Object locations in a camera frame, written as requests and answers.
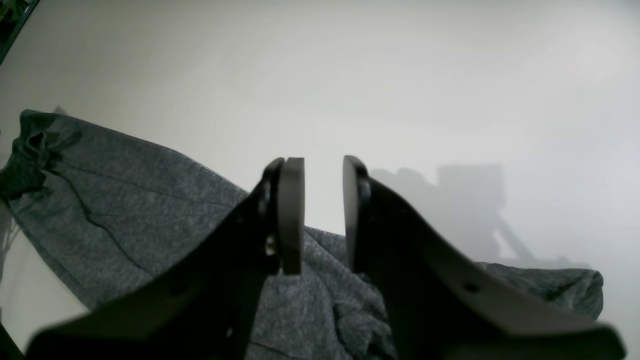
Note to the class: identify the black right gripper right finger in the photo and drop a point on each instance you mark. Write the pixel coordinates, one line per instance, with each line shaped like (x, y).
(439, 304)

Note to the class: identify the grey long-sleeve T-shirt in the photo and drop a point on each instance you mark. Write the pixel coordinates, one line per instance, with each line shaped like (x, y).
(110, 213)

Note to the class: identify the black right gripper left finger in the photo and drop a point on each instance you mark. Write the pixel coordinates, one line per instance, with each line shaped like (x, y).
(204, 307)

